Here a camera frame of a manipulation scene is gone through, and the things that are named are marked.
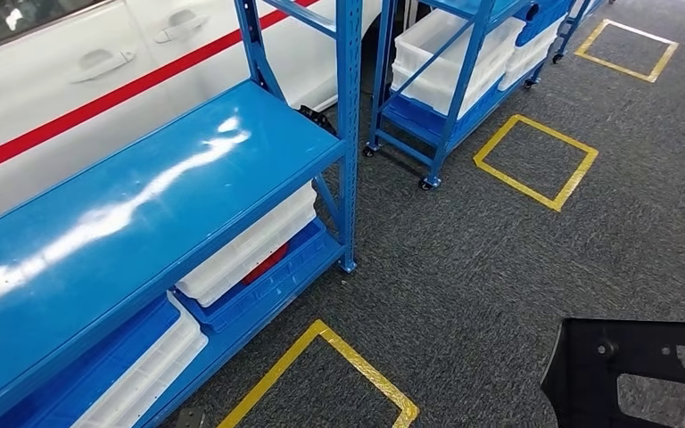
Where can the black plastic frame part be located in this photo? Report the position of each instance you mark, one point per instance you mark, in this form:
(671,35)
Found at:
(585,366)

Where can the blue steel shelf rack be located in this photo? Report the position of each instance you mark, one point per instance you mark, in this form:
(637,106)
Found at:
(141,195)

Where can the red object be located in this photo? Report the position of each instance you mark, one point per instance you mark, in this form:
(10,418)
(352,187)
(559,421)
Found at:
(268,264)

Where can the blue plastic bin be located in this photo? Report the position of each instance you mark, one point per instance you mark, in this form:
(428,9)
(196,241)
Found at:
(413,121)
(271,290)
(82,372)
(546,20)

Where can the white plastic bin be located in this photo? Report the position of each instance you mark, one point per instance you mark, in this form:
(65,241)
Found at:
(425,41)
(525,59)
(153,363)
(242,254)

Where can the yellow tape floor square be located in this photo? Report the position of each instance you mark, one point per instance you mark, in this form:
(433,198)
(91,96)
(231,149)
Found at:
(348,354)

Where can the blue rack with casters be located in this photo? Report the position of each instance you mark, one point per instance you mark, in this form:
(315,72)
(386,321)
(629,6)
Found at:
(458,97)
(570,29)

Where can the white car red stripe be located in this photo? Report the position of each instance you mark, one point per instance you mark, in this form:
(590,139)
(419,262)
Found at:
(53,100)

